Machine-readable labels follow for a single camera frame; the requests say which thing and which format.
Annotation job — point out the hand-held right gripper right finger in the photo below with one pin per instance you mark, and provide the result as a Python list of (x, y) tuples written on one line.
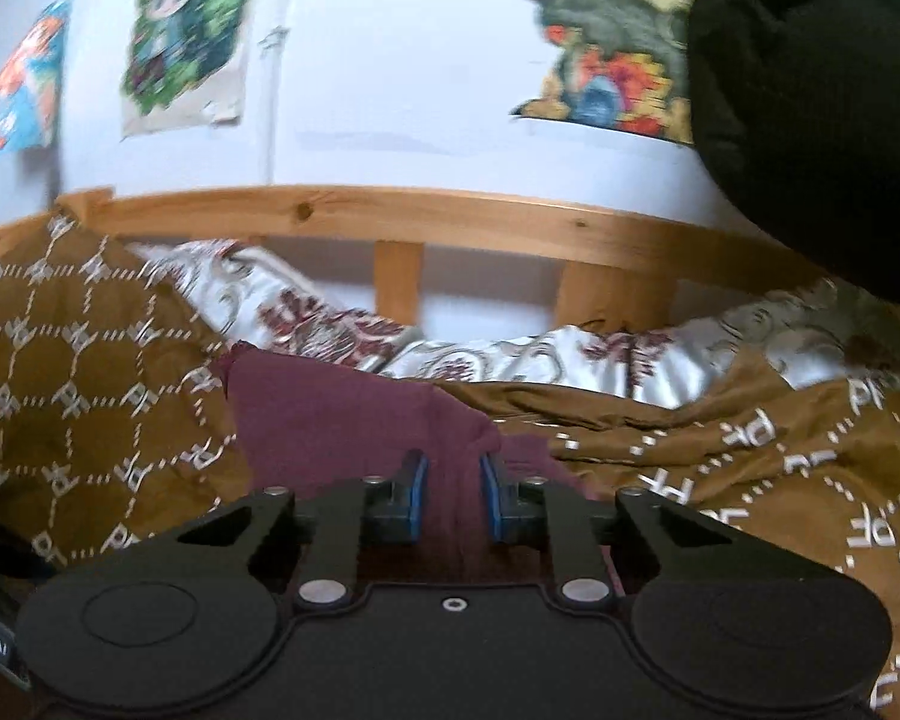
[(489, 495)]

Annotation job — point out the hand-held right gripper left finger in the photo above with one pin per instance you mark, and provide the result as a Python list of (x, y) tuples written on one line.
[(416, 495)]

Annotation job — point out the maroon sweater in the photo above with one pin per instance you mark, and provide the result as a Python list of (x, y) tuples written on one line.
[(330, 412)]

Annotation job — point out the white floral pillow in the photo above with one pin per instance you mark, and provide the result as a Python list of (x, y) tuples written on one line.
[(607, 360)]

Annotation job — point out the brown printed blanket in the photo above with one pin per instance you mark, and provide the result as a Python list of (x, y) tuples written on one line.
[(82, 390)]

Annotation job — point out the wooden bed headboard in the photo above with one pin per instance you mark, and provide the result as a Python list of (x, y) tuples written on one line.
[(420, 214)]

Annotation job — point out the black cloth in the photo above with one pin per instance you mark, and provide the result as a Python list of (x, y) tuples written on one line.
[(817, 105)]

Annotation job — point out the large colourful wall poster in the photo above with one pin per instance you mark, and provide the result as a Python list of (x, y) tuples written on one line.
[(607, 90)]

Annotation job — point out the cartoon character wall poster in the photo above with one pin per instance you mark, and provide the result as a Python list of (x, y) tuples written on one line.
[(187, 37)]

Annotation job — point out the blue orange wall poster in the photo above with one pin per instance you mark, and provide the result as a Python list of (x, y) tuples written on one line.
[(26, 90)]

